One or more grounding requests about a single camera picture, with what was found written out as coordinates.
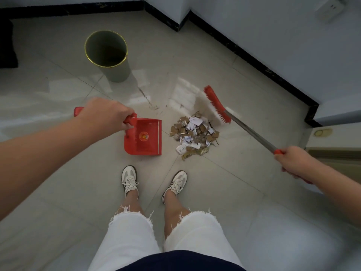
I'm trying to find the person's right white sneaker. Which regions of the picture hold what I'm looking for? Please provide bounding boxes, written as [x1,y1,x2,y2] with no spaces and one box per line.
[162,170,188,205]

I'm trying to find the green waste bin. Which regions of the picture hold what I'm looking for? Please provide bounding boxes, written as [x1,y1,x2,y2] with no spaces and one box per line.
[85,30,130,83]

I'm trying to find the beige door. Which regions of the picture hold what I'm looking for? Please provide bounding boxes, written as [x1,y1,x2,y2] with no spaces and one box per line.
[306,123,361,184]

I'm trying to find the white frayed shorts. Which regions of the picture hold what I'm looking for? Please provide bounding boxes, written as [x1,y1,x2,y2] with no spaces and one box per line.
[88,207,245,271]

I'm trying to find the red broom with metal handle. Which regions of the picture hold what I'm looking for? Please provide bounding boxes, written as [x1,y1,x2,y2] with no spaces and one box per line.
[204,85,313,184]

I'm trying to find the black mat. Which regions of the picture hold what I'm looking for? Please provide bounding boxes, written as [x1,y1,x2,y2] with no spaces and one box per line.
[0,19,19,69]

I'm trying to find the person's right forearm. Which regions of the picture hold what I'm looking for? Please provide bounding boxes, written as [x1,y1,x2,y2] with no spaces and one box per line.
[304,159,361,237]

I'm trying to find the red plastic dustpan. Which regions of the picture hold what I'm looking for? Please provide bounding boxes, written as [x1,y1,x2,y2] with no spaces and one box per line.
[74,107,162,156]

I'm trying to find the person's left hand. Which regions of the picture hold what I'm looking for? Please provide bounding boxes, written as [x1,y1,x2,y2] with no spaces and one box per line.
[76,97,135,137]

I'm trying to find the person's left white sneaker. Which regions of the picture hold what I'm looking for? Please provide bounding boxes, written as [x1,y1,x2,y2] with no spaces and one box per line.
[121,165,139,200]

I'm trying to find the person's leg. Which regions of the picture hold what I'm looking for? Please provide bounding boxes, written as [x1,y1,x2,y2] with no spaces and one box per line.
[164,190,191,237]
[124,190,146,216]

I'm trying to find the pile of paper and cardboard scraps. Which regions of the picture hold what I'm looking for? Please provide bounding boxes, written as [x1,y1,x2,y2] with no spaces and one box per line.
[169,111,220,161]

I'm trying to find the white wall socket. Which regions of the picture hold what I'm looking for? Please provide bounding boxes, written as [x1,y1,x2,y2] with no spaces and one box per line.
[316,0,348,22]

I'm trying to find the person's left forearm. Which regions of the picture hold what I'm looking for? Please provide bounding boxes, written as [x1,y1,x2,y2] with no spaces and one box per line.
[0,117,98,222]

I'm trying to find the person's right leg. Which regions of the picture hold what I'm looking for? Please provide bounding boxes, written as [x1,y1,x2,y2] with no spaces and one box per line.
[164,190,191,237]

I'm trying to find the person's left leg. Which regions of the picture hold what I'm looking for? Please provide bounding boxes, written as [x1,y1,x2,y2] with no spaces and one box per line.
[124,190,146,216]

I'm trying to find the dark blue shirt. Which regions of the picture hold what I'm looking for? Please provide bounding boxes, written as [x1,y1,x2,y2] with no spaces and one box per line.
[117,250,246,271]

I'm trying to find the person's right hand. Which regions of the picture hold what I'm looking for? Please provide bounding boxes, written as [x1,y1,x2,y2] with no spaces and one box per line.
[274,146,316,180]

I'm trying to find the person's white sneaker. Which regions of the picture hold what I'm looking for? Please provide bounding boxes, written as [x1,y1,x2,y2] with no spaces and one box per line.
[162,170,188,205]
[121,165,139,200]

